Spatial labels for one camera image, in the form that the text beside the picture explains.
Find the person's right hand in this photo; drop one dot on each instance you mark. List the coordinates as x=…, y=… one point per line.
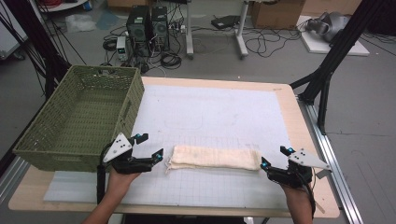
x=294, y=194

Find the white foam board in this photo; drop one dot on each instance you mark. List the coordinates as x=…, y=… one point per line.
x=330, y=45

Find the grey headset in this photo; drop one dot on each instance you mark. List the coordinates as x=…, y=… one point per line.
x=328, y=25

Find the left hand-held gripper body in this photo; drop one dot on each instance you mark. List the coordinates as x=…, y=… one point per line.
x=117, y=148

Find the person's left hand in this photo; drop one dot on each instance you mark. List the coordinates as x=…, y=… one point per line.
x=120, y=182

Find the flat black device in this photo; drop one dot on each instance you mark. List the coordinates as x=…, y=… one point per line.
x=224, y=21

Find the cardboard box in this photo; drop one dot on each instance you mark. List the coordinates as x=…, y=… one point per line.
x=277, y=14

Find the white desk leg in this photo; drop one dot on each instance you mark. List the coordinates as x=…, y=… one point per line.
x=189, y=29
x=241, y=31

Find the grey power supply unit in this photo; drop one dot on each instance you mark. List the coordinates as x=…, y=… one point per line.
x=122, y=48

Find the black metal stand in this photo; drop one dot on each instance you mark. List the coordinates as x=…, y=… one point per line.
x=330, y=62
x=37, y=40

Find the cream towel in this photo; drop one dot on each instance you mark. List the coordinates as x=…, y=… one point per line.
x=214, y=158

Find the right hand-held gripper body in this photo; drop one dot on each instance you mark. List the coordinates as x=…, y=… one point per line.
x=301, y=168

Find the green woven basket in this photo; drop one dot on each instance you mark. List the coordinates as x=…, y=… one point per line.
x=81, y=118

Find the clear plastic bag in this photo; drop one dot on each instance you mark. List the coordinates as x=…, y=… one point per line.
x=80, y=22

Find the aluminium rail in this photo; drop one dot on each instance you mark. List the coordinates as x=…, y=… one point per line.
x=334, y=161

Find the black computer tower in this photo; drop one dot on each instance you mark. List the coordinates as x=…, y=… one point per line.
x=138, y=29
x=160, y=26

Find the white grid mat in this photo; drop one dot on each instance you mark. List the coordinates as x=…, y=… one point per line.
x=214, y=124

